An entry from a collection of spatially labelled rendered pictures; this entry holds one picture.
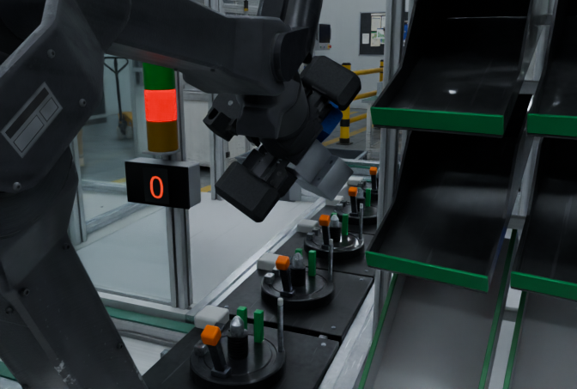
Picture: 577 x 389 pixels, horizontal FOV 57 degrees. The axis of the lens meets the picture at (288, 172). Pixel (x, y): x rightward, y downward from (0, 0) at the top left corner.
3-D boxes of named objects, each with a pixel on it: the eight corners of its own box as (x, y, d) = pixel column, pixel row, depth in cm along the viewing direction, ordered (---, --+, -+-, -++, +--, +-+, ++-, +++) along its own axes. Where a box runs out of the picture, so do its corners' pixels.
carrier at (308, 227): (373, 285, 110) (375, 227, 107) (265, 268, 118) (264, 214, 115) (394, 245, 131) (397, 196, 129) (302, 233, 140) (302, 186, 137)
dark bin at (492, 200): (488, 294, 54) (487, 242, 50) (367, 267, 61) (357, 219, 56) (533, 140, 72) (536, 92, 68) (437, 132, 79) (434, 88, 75)
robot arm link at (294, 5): (276, 67, 37) (306, -74, 41) (176, 65, 40) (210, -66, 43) (318, 129, 48) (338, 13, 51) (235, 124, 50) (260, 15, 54)
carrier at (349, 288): (341, 347, 87) (343, 276, 84) (211, 320, 96) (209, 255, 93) (373, 286, 109) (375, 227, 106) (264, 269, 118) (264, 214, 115)
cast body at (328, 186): (355, 171, 61) (318, 134, 57) (332, 202, 60) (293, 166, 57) (315, 158, 68) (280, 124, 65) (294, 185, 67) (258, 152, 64)
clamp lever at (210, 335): (224, 375, 72) (213, 337, 68) (211, 372, 73) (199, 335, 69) (235, 354, 75) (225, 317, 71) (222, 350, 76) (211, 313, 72)
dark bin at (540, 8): (502, 138, 50) (503, 67, 46) (373, 127, 57) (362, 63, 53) (547, 17, 69) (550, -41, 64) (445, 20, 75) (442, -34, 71)
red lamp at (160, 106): (166, 122, 85) (164, 91, 84) (139, 120, 87) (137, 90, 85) (183, 118, 89) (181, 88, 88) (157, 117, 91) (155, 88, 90)
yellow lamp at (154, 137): (167, 153, 86) (166, 123, 85) (142, 150, 88) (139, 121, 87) (184, 148, 91) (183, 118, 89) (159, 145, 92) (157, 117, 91)
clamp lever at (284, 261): (291, 294, 95) (285, 264, 91) (281, 293, 96) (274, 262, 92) (297, 280, 98) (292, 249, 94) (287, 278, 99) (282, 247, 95)
